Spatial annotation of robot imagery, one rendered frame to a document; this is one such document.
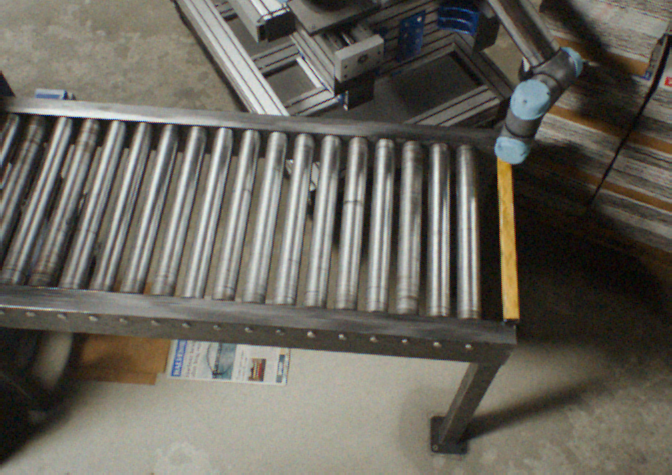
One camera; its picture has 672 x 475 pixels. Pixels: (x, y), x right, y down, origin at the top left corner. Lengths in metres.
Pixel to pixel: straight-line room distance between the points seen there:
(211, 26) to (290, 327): 1.59
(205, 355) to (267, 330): 0.85
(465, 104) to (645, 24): 0.90
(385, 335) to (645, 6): 0.94
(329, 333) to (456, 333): 0.26
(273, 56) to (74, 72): 0.85
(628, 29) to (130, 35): 2.04
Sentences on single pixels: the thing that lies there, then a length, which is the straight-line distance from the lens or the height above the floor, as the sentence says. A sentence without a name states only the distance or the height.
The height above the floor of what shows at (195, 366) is 0.01.
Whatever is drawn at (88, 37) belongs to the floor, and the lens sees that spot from 3.24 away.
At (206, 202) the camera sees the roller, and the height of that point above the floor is 0.80.
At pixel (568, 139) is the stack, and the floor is 0.54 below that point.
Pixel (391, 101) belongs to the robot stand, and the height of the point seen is 0.21.
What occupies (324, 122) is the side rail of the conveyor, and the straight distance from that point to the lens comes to 1.77.
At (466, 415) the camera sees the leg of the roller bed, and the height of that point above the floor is 0.30.
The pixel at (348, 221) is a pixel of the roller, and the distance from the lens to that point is 1.61.
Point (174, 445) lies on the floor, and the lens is 2.29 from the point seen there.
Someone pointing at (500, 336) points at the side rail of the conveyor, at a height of 0.80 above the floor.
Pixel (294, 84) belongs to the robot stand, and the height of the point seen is 0.21.
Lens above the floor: 2.18
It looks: 59 degrees down
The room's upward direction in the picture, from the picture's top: 1 degrees clockwise
